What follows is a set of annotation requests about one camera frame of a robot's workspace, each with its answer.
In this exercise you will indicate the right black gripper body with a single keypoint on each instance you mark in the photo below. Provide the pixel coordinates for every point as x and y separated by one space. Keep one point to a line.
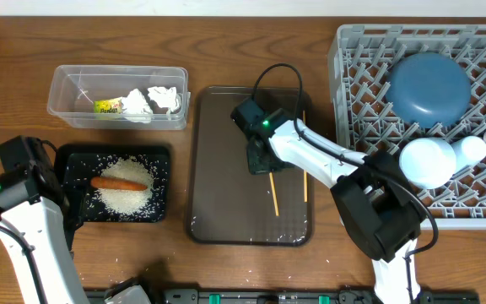
256 165

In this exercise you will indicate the white paper napkin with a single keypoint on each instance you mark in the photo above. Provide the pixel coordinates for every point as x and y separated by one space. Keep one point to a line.
135 108

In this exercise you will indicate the pile of white rice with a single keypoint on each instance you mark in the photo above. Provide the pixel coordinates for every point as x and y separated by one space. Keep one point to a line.
127 198

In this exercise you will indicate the green yellow snack wrapper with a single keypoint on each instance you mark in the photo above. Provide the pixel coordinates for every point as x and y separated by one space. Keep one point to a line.
109 106

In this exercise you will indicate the orange carrot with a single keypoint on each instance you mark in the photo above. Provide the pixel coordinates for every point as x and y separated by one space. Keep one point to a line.
116 184

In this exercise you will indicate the dark blue plate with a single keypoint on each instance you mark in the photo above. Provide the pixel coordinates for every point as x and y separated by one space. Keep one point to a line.
428 88

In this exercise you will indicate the light blue bowl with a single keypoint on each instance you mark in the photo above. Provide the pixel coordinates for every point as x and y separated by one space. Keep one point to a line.
428 163

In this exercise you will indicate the light blue cup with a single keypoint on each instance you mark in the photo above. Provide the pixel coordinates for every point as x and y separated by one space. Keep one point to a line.
469 151

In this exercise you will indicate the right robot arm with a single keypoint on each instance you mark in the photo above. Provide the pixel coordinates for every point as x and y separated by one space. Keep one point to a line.
377 206

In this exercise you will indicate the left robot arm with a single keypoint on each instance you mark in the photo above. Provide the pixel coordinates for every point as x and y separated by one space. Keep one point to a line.
37 227

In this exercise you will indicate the dark brown serving tray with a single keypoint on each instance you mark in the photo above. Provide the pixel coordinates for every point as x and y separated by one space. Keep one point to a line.
227 204

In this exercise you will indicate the clear plastic bin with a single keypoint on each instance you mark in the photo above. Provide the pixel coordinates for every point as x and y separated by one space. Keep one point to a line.
75 88

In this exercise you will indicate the black plastic tray bin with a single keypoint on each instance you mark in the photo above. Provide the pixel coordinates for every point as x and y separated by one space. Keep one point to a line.
158 169

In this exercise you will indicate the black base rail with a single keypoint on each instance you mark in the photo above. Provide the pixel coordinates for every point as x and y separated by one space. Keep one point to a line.
190 296

